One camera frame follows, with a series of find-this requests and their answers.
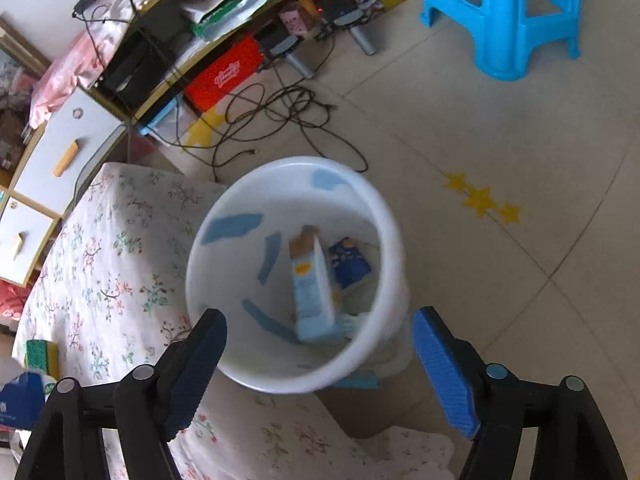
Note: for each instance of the light blue carton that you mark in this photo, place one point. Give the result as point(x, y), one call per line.
point(312, 295)

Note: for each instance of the small light blue stool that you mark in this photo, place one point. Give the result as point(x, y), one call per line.
point(160, 115)

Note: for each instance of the pink cloth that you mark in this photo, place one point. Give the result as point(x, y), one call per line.
point(65, 70)

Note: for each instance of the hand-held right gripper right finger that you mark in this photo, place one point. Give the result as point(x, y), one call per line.
point(442, 370)

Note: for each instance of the blue tissue pack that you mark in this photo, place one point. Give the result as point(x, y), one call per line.
point(20, 400)

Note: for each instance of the blue plastic stool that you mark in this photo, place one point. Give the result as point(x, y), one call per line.
point(500, 10)

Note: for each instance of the black box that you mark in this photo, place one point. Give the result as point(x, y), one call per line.
point(130, 72)

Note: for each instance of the green white plastic bag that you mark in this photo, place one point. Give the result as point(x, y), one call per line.
point(230, 10)

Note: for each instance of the green yellow sponge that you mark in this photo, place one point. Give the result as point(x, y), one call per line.
point(42, 355)

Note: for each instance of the floral tablecloth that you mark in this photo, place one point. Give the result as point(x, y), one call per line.
point(100, 260)

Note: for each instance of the red cardboard box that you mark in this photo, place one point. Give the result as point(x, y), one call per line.
point(225, 72)

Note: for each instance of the white plastic bucket blue patches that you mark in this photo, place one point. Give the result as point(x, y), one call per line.
point(350, 220)

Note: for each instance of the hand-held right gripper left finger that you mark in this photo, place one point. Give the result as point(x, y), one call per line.
point(195, 375)

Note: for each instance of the dark blue snack packet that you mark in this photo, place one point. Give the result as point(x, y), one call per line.
point(350, 265)

